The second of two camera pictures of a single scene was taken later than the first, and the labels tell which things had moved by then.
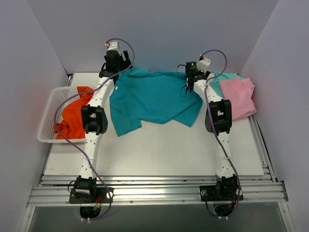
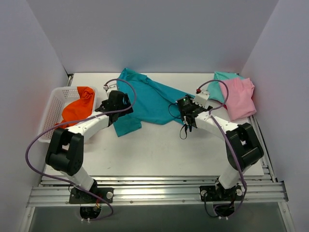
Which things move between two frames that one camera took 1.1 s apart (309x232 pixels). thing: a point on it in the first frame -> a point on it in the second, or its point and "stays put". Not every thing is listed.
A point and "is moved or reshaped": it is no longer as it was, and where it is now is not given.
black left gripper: [123, 63] -> [103, 107]
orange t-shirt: [71, 126] stays put
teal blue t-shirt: [138, 96] is moved or reshaped
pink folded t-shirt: [238, 93] stays put
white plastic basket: [47, 132] stays put
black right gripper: [191, 80] -> [189, 117]
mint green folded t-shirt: [215, 83] stays put
